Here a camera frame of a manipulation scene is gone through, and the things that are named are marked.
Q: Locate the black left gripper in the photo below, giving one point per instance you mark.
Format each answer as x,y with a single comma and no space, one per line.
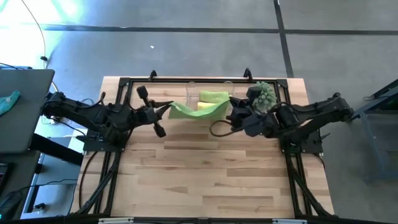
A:
146,113

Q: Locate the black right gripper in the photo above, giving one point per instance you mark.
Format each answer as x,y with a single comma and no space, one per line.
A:
259,123

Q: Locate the green microfiber towel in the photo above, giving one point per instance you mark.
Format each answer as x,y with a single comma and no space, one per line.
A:
189,113
214,96

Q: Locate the yellow microfiber towel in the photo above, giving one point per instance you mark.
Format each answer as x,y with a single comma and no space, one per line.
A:
205,106

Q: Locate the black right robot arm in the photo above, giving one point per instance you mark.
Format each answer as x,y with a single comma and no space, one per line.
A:
314,109

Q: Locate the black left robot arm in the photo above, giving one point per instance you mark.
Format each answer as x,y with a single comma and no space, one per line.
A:
93,113

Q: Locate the clear plastic basket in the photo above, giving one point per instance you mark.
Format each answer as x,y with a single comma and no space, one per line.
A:
192,91

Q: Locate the green artificial plant in pot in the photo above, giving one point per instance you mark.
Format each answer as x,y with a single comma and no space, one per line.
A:
267,96

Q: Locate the black desk crossbar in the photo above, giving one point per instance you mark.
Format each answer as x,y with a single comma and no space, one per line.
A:
56,149

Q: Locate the grey desk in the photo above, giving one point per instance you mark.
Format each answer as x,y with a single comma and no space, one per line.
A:
25,109

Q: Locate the grey-blue side table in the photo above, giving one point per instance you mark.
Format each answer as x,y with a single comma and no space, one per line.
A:
372,146

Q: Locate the teal cloth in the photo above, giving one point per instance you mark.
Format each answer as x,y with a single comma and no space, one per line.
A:
7,102

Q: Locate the black keyboard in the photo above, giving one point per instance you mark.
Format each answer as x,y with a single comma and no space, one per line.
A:
4,177

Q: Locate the black computer mouse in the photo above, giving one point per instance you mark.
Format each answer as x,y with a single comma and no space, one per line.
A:
9,202

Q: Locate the black metal table frame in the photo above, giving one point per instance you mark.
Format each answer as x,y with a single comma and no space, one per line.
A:
140,80

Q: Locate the white bracket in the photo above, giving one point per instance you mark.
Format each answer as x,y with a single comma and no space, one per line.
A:
115,220
289,221

